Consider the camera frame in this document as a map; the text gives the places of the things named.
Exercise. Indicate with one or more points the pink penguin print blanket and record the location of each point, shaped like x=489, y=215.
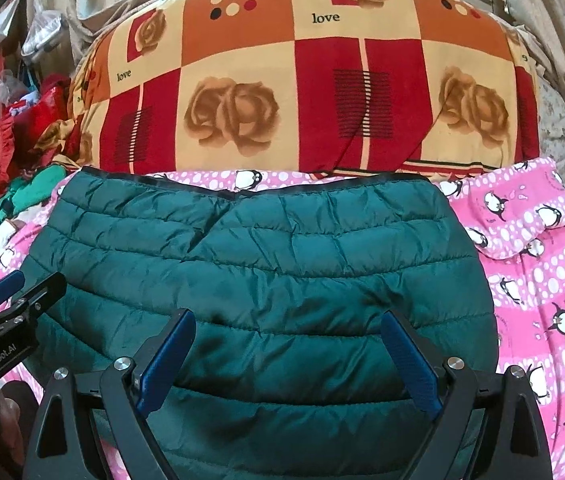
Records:
x=537, y=285

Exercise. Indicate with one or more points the red clothes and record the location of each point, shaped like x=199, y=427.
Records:
x=7, y=135

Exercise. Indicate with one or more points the beige quilted cloth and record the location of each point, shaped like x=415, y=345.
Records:
x=547, y=25

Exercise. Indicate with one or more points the dark green puffer jacket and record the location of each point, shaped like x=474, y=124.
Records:
x=262, y=260

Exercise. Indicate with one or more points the green cloth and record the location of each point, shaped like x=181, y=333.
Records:
x=22, y=195

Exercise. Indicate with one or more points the clear plastic bags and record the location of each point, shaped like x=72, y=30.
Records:
x=45, y=30

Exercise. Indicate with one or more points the pale floral cloth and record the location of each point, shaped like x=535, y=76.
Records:
x=555, y=120

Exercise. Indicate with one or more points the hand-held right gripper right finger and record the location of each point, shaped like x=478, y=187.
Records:
x=412, y=370

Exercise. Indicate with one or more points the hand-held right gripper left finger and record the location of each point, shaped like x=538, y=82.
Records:
x=162, y=360

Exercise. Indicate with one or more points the beige curtain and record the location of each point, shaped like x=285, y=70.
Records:
x=92, y=0

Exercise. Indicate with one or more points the rose print checked blanket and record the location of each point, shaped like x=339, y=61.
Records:
x=272, y=55

